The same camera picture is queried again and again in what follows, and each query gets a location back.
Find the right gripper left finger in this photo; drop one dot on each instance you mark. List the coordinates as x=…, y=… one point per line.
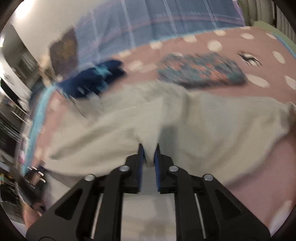
x=92, y=209

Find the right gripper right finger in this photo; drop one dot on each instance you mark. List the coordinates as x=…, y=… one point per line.
x=205, y=209

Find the light grey t-shirt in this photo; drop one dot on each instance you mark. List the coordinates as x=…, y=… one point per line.
x=244, y=140

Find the person's left hand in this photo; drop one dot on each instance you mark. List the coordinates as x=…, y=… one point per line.
x=30, y=215

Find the turquoise patterned blanket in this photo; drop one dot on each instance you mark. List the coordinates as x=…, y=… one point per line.
x=37, y=125

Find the navy star fleece garment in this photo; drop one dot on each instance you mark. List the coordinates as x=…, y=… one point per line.
x=92, y=80

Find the floral patterned folded cloth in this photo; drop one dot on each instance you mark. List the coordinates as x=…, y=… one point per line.
x=200, y=71

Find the dark tree print pillow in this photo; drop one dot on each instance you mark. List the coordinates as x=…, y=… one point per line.
x=63, y=54

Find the pink polka dot bedspread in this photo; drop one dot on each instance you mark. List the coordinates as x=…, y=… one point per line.
x=262, y=56

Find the blue plaid pillow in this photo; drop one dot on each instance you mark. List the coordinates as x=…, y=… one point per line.
x=116, y=26

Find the green pillow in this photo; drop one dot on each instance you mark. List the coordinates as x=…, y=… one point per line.
x=269, y=28

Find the grey pleated curtain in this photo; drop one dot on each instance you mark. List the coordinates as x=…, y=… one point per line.
x=267, y=12

